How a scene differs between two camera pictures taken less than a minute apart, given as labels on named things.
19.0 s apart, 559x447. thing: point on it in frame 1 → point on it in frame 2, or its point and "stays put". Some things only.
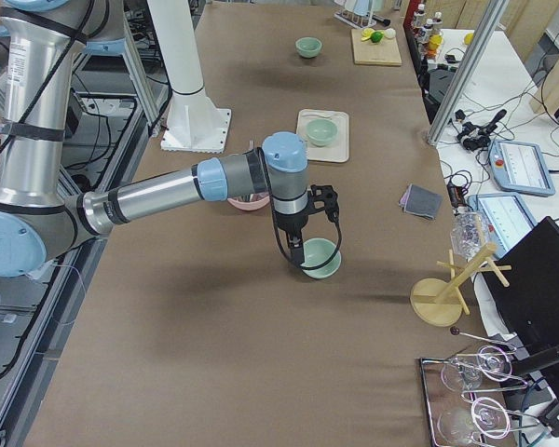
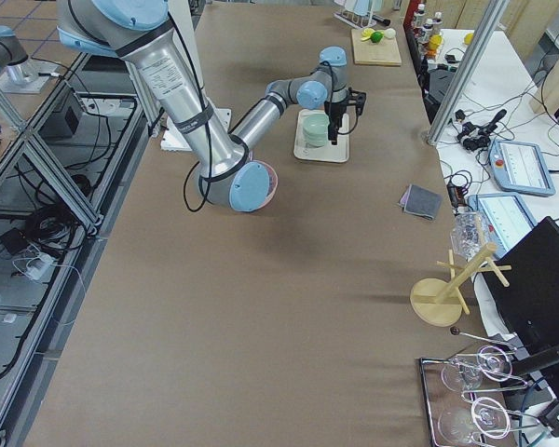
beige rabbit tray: [326, 133] stays put
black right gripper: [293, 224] → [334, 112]
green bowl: [317, 250] → [316, 125]
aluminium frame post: [467, 72] stays put
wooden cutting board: [381, 53] stays put
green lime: [376, 36] stays put
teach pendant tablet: [520, 167] stays put
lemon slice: [366, 33] stays put
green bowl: [308, 47] → [316, 140]
